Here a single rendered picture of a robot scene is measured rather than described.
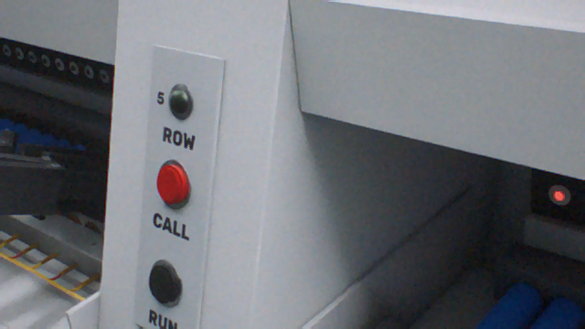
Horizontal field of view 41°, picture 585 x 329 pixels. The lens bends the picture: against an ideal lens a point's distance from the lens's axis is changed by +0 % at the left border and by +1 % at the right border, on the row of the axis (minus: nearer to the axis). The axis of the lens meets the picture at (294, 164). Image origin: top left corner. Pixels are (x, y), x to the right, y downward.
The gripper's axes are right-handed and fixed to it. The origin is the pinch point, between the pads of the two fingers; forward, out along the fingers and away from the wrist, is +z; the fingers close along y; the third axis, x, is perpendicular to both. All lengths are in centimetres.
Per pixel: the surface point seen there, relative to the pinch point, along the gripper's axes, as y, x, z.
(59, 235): 0.5, 3.6, -0.2
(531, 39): -28.4, -10.5, -7.6
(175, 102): -14.8, -6.2, -7.6
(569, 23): -29.2, -11.1, -7.6
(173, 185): -15.0, -2.9, -7.0
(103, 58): -7.3, -7.2, -5.8
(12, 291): 1.4, 7.4, -1.9
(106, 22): -8.2, -8.8, -6.7
